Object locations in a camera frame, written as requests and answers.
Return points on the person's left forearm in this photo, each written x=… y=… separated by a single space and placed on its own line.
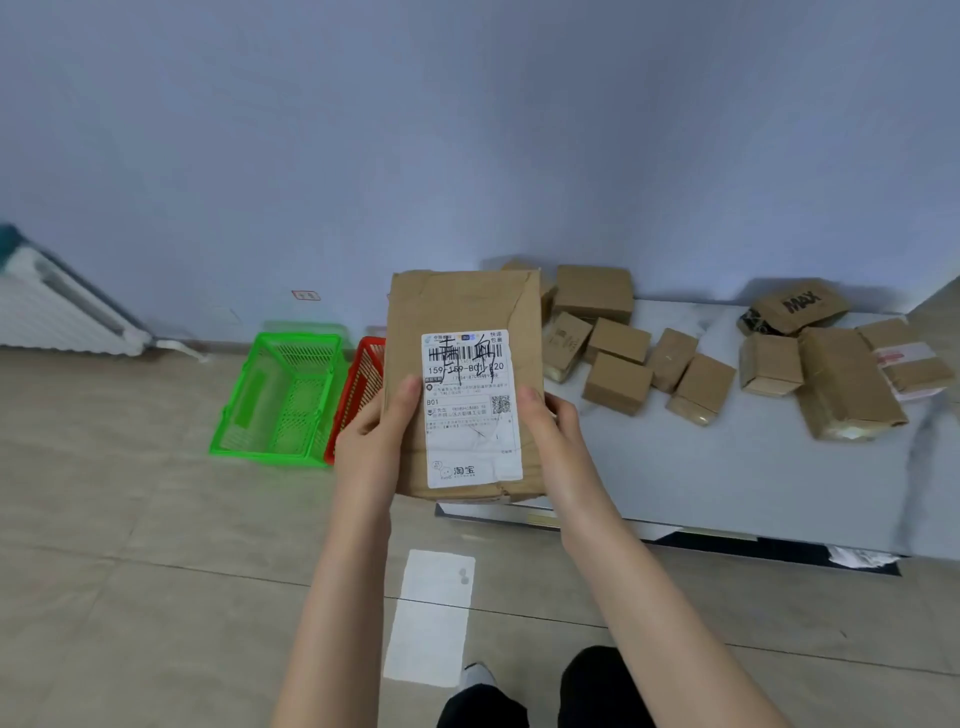
x=337 y=622

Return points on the red-framed wall label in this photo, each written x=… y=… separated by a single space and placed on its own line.
x=306 y=295

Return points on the person's white left shoe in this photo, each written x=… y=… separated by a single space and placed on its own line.
x=478 y=677

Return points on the pile of brown cardboard boxes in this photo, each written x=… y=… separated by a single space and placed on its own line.
x=619 y=382

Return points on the person's left hand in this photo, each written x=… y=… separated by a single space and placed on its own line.
x=367 y=465

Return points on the white radiator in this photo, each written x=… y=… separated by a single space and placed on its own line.
x=52 y=315

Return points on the clear-taped cardboard box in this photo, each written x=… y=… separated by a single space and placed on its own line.
x=457 y=307

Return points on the red plastic basket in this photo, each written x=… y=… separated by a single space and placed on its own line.
x=364 y=390

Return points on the crumpled white paper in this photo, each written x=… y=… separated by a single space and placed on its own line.
x=862 y=557

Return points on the person's black trousers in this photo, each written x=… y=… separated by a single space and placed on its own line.
x=600 y=690

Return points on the person's right forearm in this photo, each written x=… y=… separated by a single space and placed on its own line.
x=660 y=622

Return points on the person's right hand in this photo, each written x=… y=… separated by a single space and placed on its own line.
x=566 y=472

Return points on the yellow-taped cardboard box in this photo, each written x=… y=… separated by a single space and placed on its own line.
x=548 y=300

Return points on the green plastic basket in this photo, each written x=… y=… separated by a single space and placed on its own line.
x=255 y=450

